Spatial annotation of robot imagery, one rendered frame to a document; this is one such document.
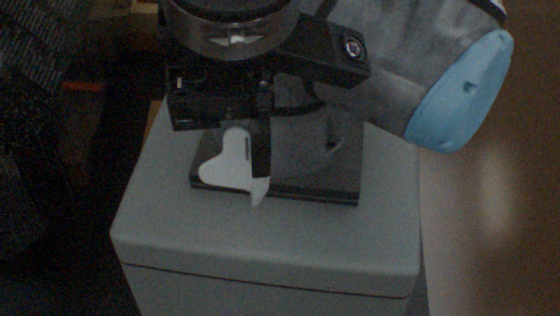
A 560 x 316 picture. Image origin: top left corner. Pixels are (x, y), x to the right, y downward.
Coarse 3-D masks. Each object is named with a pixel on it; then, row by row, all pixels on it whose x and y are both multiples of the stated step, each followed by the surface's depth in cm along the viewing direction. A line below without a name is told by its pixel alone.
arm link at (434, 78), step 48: (384, 0) 56; (432, 0) 53; (480, 0) 53; (384, 48) 55; (432, 48) 53; (480, 48) 52; (336, 96) 61; (384, 96) 57; (432, 96) 53; (480, 96) 55; (432, 144) 57
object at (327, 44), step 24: (312, 24) 43; (336, 24) 45; (288, 48) 41; (312, 48) 42; (336, 48) 44; (360, 48) 45; (288, 72) 43; (312, 72) 43; (336, 72) 44; (360, 72) 45
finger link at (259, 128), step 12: (264, 108) 44; (252, 120) 45; (264, 120) 44; (252, 132) 45; (264, 132) 45; (252, 144) 46; (264, 144) 45; (252, 156) 47; (264, 156) 46; (252, 168) 48; (264, 168) 48
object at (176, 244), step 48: (192, 144) 83; (384, 144) 83; (144, 192) 77; (192, 192) 77; (384, 192) 77; (144, 240) 71; (192, 240) 71; (240, 240) 71; (288, 240) 71; (336, 240) 71; (384, 240) 71; (144, 288) 80; (192, 288) 77; (240, 288) 75; (288, 288) 74; (336, 288) 72; (384, 288) 71
